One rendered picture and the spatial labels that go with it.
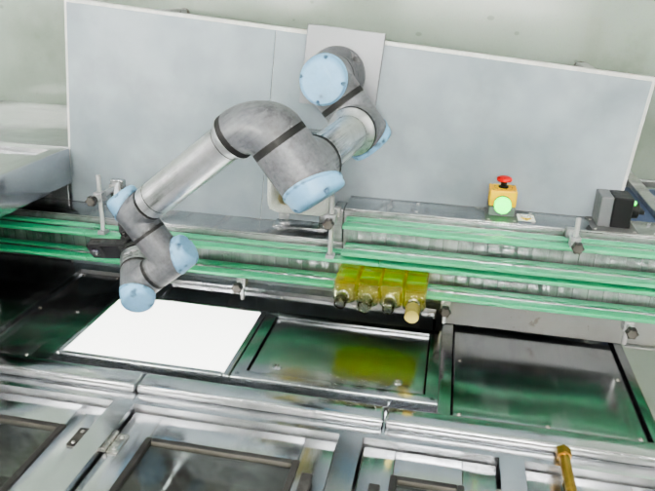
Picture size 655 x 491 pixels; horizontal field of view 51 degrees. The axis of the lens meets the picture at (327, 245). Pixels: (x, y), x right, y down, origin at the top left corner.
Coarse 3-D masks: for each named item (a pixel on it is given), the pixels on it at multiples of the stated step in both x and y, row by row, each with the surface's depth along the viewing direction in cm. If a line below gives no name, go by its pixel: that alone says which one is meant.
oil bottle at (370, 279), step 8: (368, 272) 173; (376, 272) 174; (360, 280) 169; (368, 280) 169; (376, 280) 169; (360, 288) 165; (368, 288) 165; (376, 288) 165; (360, 296) 166; (376, 296) 165; (376, 304) 167
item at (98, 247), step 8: (96, 240) 162; (104, 240) 161; (112, 240) 160; (120, 240) 159; (128, 240) 159; (88, 248) 162; (96, 248) 161; (104, 248) 160; (112, 248) 160; (120, 248) 159; (96, 256) 163; (104, 256) 163; (112, 256) 162
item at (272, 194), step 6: (270, 186) 187; (270, 192) 187; (276, 192) 191; (270, 198) 188; (276, 198) 192; (270, 204) 188; (276, 204) 190; (318, 204) 192; (324, 204) 192; (276, 210) 189; (282, 210) 188; (288, 210) 188; (306, 210) 187; (312, 210) 187; (318, 210) 188; (324, 210) 186
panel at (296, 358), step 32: (256, 320) 179; (288, 320) 181; (320, 320) 180; (64, 352) 160; (256, 352) 164; (288, 352) 165; (320, 352) 166; (352, 352) 166; (384, 352) 167; (416, 352) 167; (256, 384) 153; (288, 384) 151; (320, 384) 151; (352, 384) 153; (384, 384) 153; (416, 384) 154
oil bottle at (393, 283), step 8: (384, 272) 174; (392, 272) 173; (400, 272) 173; (384, 280) 169; (392, 280) 169; (400, 280) 169; (384, 288) 165; (392, 288) 164; (400, 288) 165; (384, 296) 164; (400, 296) 164; (400, 304) 165
